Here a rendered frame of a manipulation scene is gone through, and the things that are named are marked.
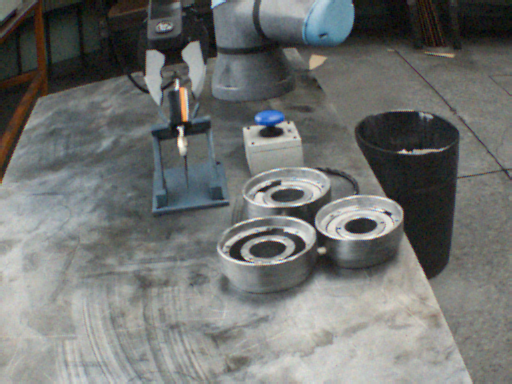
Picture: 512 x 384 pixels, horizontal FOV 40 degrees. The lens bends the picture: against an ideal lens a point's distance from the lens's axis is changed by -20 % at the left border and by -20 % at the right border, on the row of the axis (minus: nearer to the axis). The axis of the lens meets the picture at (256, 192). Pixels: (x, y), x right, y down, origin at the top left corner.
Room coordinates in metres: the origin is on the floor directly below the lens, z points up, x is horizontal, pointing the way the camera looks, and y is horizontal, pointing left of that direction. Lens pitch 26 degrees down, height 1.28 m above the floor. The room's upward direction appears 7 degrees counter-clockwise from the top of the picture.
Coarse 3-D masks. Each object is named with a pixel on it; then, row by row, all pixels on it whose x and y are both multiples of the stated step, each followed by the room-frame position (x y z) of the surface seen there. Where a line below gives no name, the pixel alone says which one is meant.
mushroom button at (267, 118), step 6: (258, 114) 1.08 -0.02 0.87; (264, 114) 1.07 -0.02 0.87; (270, 114) 1.07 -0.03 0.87; (276, 114) 1.07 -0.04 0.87; (282, 114) 1.07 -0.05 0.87; (258, 120) 1.06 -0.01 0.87; (264, 120) 1.06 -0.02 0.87; (270, 120) 1.06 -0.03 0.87; (276, 120) 1.06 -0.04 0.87; (282, 120) 1.06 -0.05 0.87; (270, 126) 1.06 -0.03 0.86
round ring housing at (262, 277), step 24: (264, 240) 0.81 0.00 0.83; (288, 240) 0.80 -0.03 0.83; (312, 240) 0.78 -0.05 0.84; (240, 264) 0.75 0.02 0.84; (264, 264) 0.74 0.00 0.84; (288, 264) 0.74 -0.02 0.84; (312, 264) 0.76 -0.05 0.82; (240, 288) 0.76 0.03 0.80; (264, 288) 0.75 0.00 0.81; (288, 288) 0.75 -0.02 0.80
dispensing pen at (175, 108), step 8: (176, 72) 1.07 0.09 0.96; (176, 80) 1.06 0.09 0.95; (176, 88) 1.06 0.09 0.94; (168, 96) 1.04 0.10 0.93; (176, 96) 1.03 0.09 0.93; (176, 104) 1.03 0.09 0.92; (176, 112) 1.02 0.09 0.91; (176, 120) 1.02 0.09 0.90; (176, 128) 1.03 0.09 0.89; (184, 128) 1.02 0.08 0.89; (184, 136) 1.02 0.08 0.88; (184, 144) 1.01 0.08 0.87; (184, 152) 1.01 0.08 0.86; (184, 160) 1.00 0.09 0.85; (184, 168) 1.00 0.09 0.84
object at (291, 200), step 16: (256, 176) 0.95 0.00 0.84; (272, 176) 0.96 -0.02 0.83; (288, 176) 0.96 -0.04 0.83; (304, 176) 0.96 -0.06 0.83; (320, 176) 0.94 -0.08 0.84; (272, 192) 0.93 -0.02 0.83; (288, 192) 0.93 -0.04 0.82; (304, 192) 0.92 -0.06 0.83; (320, 192) 0.92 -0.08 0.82; (256, 208) 0.88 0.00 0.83; (272, 208) 0.87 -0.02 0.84; (288, 208) 0.86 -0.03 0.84; (304, 208) 0.86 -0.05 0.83; (320, 208) 0.87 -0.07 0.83
